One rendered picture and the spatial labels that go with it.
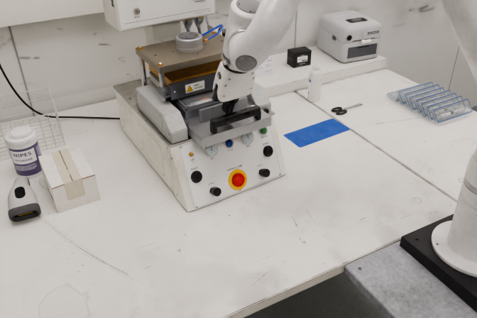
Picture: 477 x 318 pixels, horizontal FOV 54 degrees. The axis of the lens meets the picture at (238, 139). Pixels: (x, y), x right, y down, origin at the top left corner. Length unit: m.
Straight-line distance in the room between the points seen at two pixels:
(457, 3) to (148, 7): 0.87
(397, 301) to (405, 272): 0.09
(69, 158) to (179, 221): 0.39
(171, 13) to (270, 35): 0.57
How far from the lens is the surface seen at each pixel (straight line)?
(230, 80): 1.15
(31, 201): 1.37
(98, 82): 1.95
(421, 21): 2.82
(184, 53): 1.36
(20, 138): 1.51
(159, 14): 1.48
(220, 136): 1.23
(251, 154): 1.36
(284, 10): 0.99
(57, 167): 1.42
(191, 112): 1.29
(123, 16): 1.44
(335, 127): 1.71
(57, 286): 1.20
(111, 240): 1.26
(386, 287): 1.15
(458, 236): 1.19
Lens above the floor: 1.59
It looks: 31 degrees down
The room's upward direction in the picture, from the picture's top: 1 degrees counter-clockwise
